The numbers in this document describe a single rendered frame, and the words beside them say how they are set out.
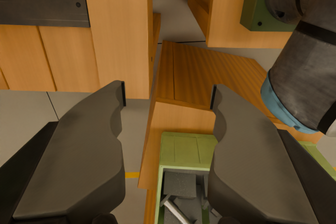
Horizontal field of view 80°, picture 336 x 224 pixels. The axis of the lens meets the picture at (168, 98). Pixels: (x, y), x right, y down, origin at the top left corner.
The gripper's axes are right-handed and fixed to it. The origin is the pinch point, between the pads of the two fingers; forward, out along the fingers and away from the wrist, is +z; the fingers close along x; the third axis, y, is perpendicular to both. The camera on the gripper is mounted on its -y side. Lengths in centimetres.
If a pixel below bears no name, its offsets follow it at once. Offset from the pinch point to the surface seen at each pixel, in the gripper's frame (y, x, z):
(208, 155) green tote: 48, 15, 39
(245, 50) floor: 39, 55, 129
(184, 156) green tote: 48, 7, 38
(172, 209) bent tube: 70, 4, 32
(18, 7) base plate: 2, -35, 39
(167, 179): 65, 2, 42
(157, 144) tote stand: 55, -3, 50
